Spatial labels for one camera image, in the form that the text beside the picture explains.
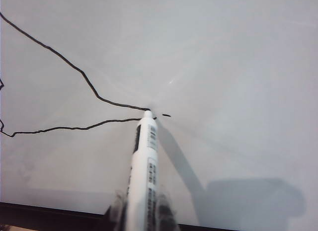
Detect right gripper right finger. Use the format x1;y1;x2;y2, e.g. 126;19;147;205
157;192;179;231

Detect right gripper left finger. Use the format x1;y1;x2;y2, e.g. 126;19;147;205
108;189;129;231

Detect whiteboard with black frame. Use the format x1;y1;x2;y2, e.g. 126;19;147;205
0;0;318;231

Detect white marker pen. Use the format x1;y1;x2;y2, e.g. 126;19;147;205
125;110;160;231

